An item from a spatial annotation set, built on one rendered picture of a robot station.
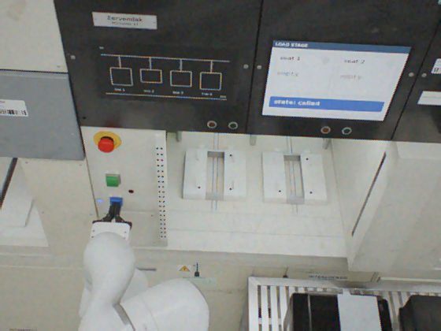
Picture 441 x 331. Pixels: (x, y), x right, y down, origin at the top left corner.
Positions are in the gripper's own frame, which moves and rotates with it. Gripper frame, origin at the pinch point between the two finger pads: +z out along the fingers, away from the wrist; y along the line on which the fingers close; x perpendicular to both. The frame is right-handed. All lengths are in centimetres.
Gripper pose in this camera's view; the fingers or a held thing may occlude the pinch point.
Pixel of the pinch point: (114, 210)
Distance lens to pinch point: 158.5
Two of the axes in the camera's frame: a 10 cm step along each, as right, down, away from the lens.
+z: 0.2, -7.6, 6.5
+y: 10.0, 0.5, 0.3
